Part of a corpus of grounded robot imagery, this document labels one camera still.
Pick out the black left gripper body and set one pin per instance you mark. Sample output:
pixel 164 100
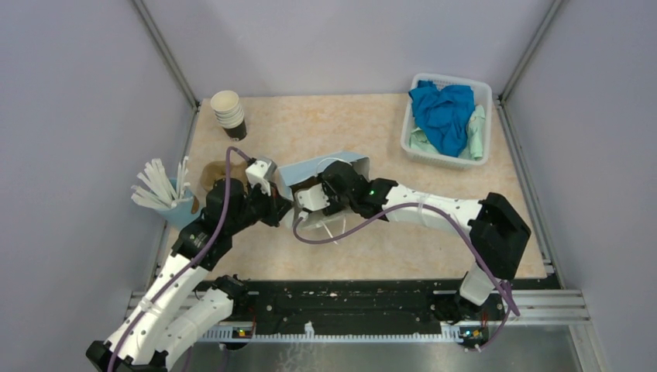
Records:
pixel 259 207

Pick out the light blue paper bag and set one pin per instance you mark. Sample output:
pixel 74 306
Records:
pixel 305 174

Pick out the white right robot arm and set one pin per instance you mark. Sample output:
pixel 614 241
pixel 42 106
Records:
pixel 491 228

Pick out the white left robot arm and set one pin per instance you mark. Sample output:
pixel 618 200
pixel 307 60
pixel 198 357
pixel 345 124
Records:
pixel 155 335

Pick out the brown cardboard cup carrier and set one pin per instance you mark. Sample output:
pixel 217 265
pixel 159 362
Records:
pixel 215 171

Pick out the cup of white straws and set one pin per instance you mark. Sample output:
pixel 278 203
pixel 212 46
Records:
pixel 170 197

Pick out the stack of paper cups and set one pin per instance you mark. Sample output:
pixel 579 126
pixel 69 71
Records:
pixel 229 114

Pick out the light green cloth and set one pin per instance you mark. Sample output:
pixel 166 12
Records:
pixel 477 131

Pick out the blue cloth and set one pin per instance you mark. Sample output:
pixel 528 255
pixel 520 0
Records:
pixel 428 95

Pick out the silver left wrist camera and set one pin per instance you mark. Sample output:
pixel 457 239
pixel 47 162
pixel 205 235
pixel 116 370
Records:
pixel 261 173

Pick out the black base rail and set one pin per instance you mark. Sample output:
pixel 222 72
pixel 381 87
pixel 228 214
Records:
pixel 386 307

